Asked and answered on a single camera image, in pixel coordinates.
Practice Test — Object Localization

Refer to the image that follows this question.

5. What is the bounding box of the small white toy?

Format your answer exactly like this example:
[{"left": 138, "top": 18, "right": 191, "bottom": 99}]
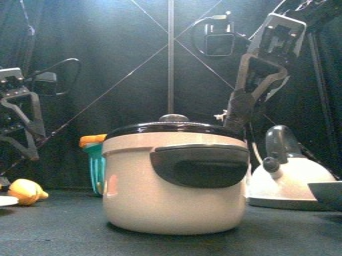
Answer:
[{"left": 213, "top": 110, "right": 230, "bottom": 124}]

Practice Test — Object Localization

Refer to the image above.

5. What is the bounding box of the yellow toy lemon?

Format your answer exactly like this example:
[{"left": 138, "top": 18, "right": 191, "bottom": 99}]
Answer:
[{"left": 7, "top": 178, "right": 51, "bottom": 207}]

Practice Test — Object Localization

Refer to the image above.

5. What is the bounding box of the orange toy food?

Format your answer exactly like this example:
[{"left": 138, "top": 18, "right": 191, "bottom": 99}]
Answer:
[{"left": 78, "top": 133, "right": 108, "bottom": 150}]

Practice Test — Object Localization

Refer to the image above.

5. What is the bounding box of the white plate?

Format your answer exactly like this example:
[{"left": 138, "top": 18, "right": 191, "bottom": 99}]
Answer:
[{"left": 0, "top": 195, "right": 20, "bottom": 208}]

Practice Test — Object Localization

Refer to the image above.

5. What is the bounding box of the teal cup with carrot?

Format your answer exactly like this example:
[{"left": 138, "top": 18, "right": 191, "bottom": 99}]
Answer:
[{"left": 82, "top": 142, "right": 108, "bottom": 197}]

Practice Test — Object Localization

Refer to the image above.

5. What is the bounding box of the black pot lid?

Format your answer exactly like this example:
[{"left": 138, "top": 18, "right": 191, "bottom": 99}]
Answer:
[{"left": 106, "top": 113, "right": 246, "bottom": 141}]

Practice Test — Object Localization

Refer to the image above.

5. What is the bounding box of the white toy kettle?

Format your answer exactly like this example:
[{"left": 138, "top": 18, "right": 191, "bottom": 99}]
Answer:
[{"left": 246, "top": 124, "right": 342, "bottom": 212}]

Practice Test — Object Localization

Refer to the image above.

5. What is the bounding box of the white toy cooking pot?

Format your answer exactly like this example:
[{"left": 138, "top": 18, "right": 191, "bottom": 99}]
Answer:
[{"left": 100, "top": 131, "right": 251, "bottom": 236}]

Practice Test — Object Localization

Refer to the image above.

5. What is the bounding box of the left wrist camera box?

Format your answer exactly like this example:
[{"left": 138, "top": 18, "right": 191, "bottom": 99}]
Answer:
[{"left": 31, "top": 71, "right": 60, "bottom": 97}]

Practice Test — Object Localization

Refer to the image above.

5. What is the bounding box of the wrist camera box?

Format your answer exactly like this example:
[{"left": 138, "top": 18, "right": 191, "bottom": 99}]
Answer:
[
  {"left": 31, "top": 71, "right": 60, "bottom": 97},
  {"left": 203, "top": 21, "right": 237, "bottom": 57}
]

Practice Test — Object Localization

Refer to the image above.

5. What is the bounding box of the black left camera cable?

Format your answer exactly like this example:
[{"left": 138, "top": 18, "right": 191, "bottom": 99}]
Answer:
[{"left": 26, "top": 57, "right": 83, "bottom": 98}]

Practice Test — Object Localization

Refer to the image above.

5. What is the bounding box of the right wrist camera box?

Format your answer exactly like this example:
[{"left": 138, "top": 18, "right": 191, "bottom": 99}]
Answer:
[{"left": 203, "top": 21, "right": 237, "bottom": 57}]

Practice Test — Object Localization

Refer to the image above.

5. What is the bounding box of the vertical metal frame pole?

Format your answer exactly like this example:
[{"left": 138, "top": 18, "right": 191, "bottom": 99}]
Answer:
[{"left": 166, "top": 0, "right": 176, "bottom": 115}]

